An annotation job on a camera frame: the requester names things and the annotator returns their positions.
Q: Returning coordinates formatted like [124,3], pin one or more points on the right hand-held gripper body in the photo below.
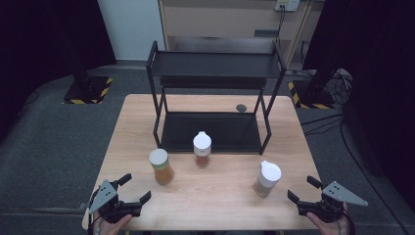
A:
[339,194]

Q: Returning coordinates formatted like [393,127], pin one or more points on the white wall power outlet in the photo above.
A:
[287,4]

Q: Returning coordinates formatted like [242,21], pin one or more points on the grey round table grommet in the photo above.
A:
[241,108]

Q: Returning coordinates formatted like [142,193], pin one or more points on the dark curtain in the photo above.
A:
[381,81]
[32,49]

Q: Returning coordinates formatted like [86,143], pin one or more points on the wooden cabinet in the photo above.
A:
[221,23]

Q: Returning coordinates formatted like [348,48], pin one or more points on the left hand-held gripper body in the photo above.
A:
[107,200]

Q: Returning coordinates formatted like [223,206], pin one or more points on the black metal two-tier rack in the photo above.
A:
[212,65]

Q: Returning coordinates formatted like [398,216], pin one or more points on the person's left hand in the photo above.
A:
[111,228]

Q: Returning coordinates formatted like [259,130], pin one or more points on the black stand with striped base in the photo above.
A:
[87,91]
[313,94]

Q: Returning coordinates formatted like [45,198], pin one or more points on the brown bottle with white cap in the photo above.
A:
[202,147]

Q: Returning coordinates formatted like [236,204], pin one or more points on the orange jar with beige lid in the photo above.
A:
[162,169]

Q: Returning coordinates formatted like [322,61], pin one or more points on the person's right hand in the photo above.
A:
[332,228]

